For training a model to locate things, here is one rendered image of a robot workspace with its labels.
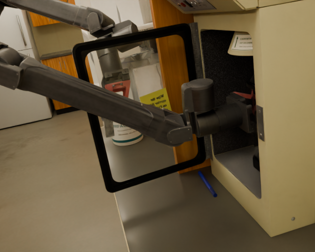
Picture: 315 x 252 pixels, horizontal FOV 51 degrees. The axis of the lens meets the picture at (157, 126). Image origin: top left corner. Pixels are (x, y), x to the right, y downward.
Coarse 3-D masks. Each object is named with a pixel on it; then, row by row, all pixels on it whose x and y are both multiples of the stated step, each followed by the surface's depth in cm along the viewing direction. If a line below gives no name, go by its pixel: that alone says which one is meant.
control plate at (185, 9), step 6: (174, 0) 76; (180, 0) 73; (186, 0) 70; (192, 0) 67; (204, 0) 62; (180, 6) 78; (186, 6) 75; (198, 6) 69; (204, 6) 66; (210, 6) 63
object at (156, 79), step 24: (72, 48) 75; (120, 48) 79; (144, 48) 81; (168, 48) 83; (96, 72) 79; (120, 72) 81; (144, 72) 83; (168, 72) 85; (144, 96) 84; (168, 96) 87; (120, 144) 86; (144, 144) 88; (192, 144) 94; (120, 168) 88; (144, 168) 90
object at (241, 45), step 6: (234, 36) 71; (240, 36) 69; (246, 36) 67; (234, 42) 70; (240, 42) 68; (246, 42) 67; (234, 48) 70; (240, 48) 68; (246, 48) 67; (234, 54) 70; (240, 54) 68; (246, 54) 67; (252, 54) 66
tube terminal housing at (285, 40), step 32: (288, 0) 55; (256, 32) 57; (288, 32) 57; (256, 64) 59; (288, 64) 59; (256, 96) 62; (288, 96) 61; (288, 128) 63; (288, 160) 66; (288, 192) 68; (288, 224) 71
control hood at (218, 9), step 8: (168, 0) 81; (208, 0) 61; (216, 0) 58; (224, 0) 56; (232, 0) 54; (240, 0) 53; (248, 0) 54; (256, 0) 54; (216, 8) 63; (224, 8) 60; (232, 8) 57; (240, 8) 55; (248, 8) 54
